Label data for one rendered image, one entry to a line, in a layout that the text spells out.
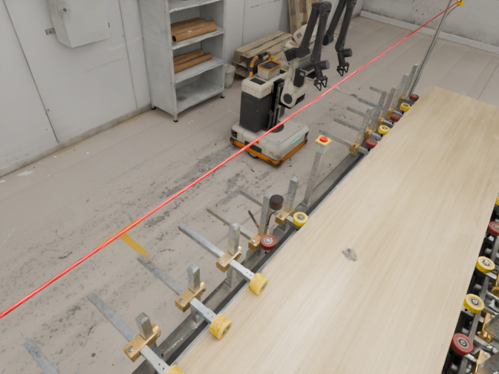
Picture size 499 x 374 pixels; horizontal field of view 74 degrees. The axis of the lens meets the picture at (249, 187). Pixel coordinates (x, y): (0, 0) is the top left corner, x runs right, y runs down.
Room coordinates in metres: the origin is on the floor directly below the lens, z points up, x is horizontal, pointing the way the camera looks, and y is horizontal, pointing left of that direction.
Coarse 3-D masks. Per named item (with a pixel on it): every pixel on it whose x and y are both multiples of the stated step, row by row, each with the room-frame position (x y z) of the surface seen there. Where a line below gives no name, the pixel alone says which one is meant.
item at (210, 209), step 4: (208, 208) 1.29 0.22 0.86; (212, 208) 1.30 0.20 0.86; (212, 212) 1.27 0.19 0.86; (216, 212) 1.27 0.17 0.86; (220, 212) 1.27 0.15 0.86; (216, 216) 1.25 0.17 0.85; (220, 216) 1.24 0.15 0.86; (224, 216) 1.25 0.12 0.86; (224, 220) 1.22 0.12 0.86; (228, 220) 1.22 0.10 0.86; (232, 220) 1.22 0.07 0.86; (228, 224) 1.20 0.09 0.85; (244, 228) 1.18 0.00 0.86; (240, 232) 1.16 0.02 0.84; (244, 232) 1.14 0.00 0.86; (248, 232) 1.15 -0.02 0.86; (244, 236) 1.14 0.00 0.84; (248, 236) 1.12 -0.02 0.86; (252, 236) 1.13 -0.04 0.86
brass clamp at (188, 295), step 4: (200, 280) 0.77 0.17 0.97; (200, 284) 0.75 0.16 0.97; (204, 284) 0.75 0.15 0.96; (188, 288) 0.72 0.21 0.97; (200, 288) 0.73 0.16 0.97; (204, 288) 0.74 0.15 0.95; (184, 292) 0.70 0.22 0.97; (188, 292) 0.70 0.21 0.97; (192, 292) 0.71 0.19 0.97; (196, 292) 0.71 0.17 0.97; (200, 292) 0.72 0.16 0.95; (180, 296) 0.68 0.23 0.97; (184, 296) 0.69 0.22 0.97; (188, 296) 0.69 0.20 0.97; (192, 296) 0.69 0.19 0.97; (196, 296) 0.70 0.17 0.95; (176, 300) 0.67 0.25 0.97; (184, 300) 0.67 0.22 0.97; (188, 300) 0.67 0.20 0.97; (176, 304) 0.66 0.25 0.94; (180, 304) 0.65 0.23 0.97; (184, 304) 0.65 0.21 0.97; (188, 304) 0.66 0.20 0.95; (180, 308) 0.65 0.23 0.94; (184, 308) 0.64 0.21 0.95; (188, 308) 0.66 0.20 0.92
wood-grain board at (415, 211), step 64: (448, 128) 2.39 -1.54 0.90; (384, 192) 1.54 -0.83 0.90; (448, 192) 1.60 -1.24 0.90; (320, 256) 1.01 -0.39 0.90; (384, 256) 1.05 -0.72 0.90; (448, 256) 1.10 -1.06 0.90; (256, 320) 0.65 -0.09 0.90; (320, 320) 0.68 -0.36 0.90; (384, 320) 0.71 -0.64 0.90; (448, 320) 0.74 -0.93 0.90
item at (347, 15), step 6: (348, 0) 3.04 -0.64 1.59; (348, 6) 3.03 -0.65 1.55; (354, 6) 3.07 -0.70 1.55; (348, 12) 3.05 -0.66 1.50; (348, 18) 3.05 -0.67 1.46; (342, 24) 3.07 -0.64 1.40; (348, 24) 3.06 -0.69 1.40; (342, 30) 3.06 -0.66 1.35; (342, 36) 3.05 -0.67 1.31; (336, 42) 3.07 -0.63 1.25; (342, 42) 3.05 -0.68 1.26
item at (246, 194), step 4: (244, 188) 1.50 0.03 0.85; (240, 192) 1.48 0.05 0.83; (244, 192) 1.46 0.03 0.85; (248, 192) 1.47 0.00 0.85; (244, 196) 1.46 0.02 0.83; (248, 196) 1.44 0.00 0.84; (252, 196) 1.44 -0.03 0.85; (256, 196) 1.44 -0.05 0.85; (252, 200) 1.42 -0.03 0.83; (256, 200) 1.41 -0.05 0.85; (260, 200) 1.41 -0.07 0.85; (260, 204) 1.39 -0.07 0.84; (272, 212) 1.34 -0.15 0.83; (276, 212) 1.33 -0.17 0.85; (288, 216) 1.30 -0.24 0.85; (288, 220) 1.28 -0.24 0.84; (292, 220) 1.27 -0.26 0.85; (292, 224) 1.26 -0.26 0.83; (296, 228) 1.24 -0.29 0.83; (300, 228) 1.23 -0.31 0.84
